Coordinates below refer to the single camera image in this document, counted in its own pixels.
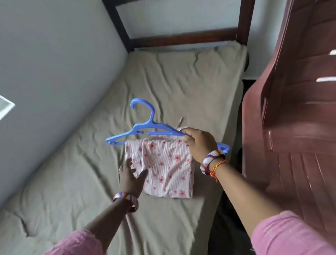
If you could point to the person's left hand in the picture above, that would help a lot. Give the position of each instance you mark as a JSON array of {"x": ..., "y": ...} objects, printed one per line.
[{"x": 131, "y": 181}]

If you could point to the person's right hand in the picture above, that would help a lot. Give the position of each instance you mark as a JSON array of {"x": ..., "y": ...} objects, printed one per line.
[{"x": 202, "y": 144}]

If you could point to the pink floral striped garment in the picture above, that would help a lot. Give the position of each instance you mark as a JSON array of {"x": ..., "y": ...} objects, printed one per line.
[{"x": 162, "y": 168}]

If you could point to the blue plastic hanger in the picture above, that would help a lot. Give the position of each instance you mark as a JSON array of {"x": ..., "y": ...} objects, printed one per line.
[{"x": 149, "y": 127}]

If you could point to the person's left forearm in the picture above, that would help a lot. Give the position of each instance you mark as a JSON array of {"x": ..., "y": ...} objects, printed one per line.
[{"x": 110, "y": 223}]

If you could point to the person's right forearm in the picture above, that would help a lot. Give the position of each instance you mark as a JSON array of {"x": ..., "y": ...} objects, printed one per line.
[{"x": 246, "y": 199}]

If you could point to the bed with beige sheet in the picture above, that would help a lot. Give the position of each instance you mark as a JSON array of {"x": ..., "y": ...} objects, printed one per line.
[{"x": 78, "y": 173}]

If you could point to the dark wooden bed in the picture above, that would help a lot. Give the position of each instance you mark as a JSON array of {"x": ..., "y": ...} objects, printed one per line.
[{"x": 183, "y": 38}]

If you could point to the striped orange purple bangle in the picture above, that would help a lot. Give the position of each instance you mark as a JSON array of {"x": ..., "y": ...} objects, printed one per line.
[{"x": 126, "y": 197}]

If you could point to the striped white purple bangle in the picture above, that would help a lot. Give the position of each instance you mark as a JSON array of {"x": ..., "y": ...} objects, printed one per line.
[{"x": 210, "y": 160}]

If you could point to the maroon plastic chair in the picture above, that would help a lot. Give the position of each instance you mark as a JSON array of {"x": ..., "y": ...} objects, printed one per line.
[{"x": 299, "y": 131}]

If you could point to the white framed window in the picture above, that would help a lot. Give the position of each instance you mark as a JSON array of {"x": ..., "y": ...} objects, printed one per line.
[{"x": 5, "y": 107}]

